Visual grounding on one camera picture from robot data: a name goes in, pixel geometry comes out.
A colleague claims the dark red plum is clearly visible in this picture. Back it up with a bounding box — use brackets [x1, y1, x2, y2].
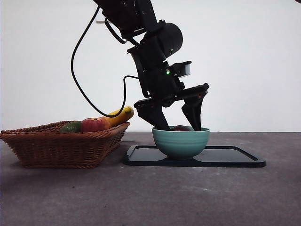
[169, 125, 194, 132]

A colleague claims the teal ribbed bowl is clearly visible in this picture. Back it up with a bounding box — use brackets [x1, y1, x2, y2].
[151, 126, 211, 160]

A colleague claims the yellow banana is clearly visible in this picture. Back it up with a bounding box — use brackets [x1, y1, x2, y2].
[103, 106, 135, 128]

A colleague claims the black rectangular tray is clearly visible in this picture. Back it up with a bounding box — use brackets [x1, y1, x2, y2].
[123, 144, 267, 168]

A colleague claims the red apple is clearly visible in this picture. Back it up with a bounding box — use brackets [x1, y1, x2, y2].
[81, 118, 107, 133]

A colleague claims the green fruit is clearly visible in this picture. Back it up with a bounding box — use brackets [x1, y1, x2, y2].
[58, 121, 83, 133]

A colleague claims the brown wicker basket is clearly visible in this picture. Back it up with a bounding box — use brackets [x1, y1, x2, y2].
[0, 121, 131, 170]

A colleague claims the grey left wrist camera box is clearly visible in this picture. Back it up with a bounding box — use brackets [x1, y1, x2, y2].
[169, 60, 192, 79]

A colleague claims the short black cable loop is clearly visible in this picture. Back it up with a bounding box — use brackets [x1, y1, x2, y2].
[104, 17, 132, 45]

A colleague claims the long black cable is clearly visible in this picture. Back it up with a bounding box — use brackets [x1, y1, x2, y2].
[71, 6, 140, 118]

